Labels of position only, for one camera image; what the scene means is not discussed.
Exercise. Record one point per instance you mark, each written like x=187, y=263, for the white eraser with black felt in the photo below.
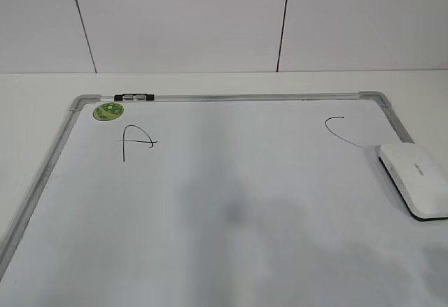
x=418, y=178

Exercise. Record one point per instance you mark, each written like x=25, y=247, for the round green sticker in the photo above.
x=108, y=111

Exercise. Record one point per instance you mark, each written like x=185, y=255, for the white board with grey frame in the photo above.
x=268, y=200

